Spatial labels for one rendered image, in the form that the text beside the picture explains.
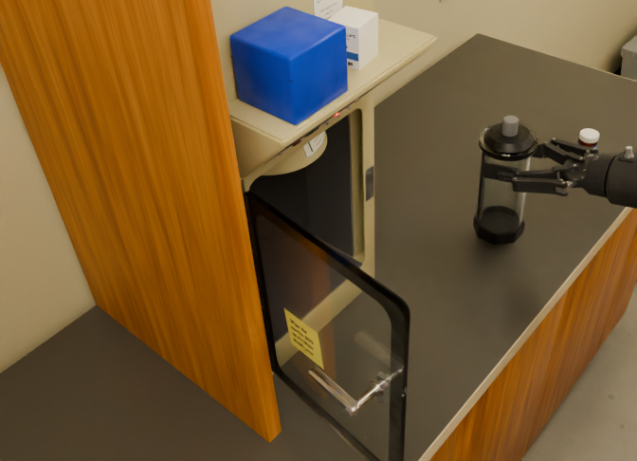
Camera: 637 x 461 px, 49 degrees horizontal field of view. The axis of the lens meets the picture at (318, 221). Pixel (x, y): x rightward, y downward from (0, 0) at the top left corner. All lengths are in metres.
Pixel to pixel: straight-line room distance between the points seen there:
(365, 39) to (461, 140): 0.91
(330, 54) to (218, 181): 0.20
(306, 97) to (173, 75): 0.16
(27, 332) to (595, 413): 1.73
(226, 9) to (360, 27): 0.18
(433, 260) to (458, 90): 0.68
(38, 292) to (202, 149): 0.71
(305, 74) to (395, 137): 1.01
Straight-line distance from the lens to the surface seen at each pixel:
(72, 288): 1.48
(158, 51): 0.77
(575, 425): 2.43
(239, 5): 0.88
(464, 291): 1.42
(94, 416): 1.32
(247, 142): 0.87
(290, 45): 0.82
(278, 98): 0.84
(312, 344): 1.03
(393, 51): 0.99
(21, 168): 1.30
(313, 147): 1.11
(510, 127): 1.35
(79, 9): 0.88
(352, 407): 0.92
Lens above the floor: 1.98
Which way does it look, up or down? 41 degrees down
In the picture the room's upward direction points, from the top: 4 degrees counter-clockwise
